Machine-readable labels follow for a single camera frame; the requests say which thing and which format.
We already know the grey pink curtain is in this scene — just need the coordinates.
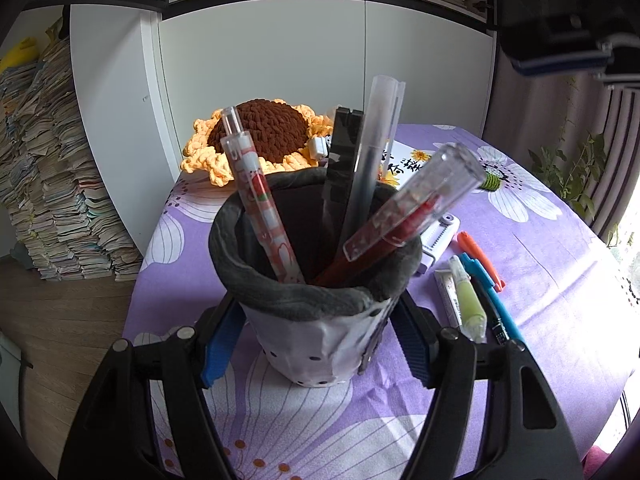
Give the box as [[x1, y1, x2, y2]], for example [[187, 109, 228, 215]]
[[482, 75, 640, 231]]

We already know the crochet sunflower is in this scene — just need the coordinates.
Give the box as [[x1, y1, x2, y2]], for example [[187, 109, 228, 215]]
[[180, 99, 503, 191]]

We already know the white lilac correction tape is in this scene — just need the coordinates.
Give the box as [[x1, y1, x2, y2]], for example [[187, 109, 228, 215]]
[[415, 212, 460, 276]]

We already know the orange pen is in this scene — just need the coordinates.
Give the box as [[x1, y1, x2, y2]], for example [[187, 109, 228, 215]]
[[456, 231, 507, 292]]

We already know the clear black gel pen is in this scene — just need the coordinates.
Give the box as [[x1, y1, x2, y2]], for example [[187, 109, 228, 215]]
[[336, 75, 406, 261]]

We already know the pink strawberry print pen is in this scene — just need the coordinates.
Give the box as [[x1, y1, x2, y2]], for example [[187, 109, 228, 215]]
[[220, 106, 307, 285]]

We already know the white labelled tube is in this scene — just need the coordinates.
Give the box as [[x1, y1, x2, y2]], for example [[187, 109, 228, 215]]
[[434, 269, 468, 331]]

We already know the white bookshelf cabinet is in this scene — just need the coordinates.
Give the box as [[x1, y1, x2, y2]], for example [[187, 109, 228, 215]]
[[70, 0, 498, 256]]

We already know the white sunflower greeting card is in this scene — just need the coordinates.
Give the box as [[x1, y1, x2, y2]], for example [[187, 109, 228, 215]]
[[377, 140, 436, 191]]

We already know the yellow soft toy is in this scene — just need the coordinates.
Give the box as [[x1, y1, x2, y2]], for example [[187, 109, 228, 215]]
[[0, 37, 41, 73]]

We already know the blue pen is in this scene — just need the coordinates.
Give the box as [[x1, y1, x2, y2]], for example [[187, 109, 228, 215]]
[[459, 252, 526, 346]]

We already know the purple floral tablecloth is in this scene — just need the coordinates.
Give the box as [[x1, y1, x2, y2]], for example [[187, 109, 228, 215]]
[[122, 124, 640, 480]]

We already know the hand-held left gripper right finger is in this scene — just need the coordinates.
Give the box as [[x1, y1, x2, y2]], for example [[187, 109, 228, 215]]
[[394, 294, 586, 480]]

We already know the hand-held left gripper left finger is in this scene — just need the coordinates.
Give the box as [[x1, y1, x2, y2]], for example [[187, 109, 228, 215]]
[[57, 300, 247, 480]]

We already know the tall pile of paper booklets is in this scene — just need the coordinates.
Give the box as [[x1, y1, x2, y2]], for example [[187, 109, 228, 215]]
[[0, 35, 143, 281]]

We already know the grey dotted felt pen holder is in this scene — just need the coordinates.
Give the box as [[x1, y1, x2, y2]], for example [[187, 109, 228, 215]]
[[209, 167, 423, 390]]

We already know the green highlighter pen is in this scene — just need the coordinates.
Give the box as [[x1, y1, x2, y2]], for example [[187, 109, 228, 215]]
[[448, 255, 488, 343]]

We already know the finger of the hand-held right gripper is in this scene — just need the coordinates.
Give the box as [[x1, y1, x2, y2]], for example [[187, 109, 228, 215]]
[[509, 40, 615, 80]]

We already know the green climbing plant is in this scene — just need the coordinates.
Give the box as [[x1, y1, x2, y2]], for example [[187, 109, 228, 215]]
[[527, 75, 640, 251]]

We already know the red pen with clear cap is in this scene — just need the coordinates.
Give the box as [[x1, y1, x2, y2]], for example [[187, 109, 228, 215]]
[[312, 142, 487, 286]]

